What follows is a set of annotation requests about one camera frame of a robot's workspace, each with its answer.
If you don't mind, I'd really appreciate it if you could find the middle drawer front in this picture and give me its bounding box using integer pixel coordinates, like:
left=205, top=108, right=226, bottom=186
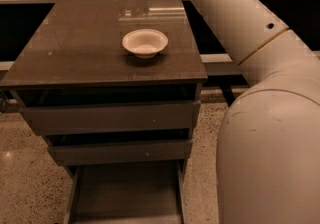
left=48, top=139, right=193, bottom=166

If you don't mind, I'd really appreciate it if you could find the dark drawer cabinet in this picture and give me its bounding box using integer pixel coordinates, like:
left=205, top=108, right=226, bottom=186
left=0, top=0, right=209, bottom=224

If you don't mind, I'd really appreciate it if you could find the open bottom drawer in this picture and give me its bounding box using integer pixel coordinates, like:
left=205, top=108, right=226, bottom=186
left=63, top=160, right=187, bottom=224

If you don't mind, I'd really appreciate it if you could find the long grey bench rail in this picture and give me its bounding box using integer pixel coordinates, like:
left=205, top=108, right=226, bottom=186
left=200, top=54, right=241, bottom=76

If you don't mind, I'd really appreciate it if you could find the white paper bowl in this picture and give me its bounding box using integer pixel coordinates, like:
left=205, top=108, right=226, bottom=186
left=122, top=29, right=168, bottom=59

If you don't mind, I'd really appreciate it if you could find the top drawer front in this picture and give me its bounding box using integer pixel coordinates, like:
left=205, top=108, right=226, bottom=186
left=21, top=101, right=200, bottom=135

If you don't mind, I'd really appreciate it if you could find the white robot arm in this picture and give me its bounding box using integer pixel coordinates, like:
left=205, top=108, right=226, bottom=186
left=191, top=0, right=320, bottom=224

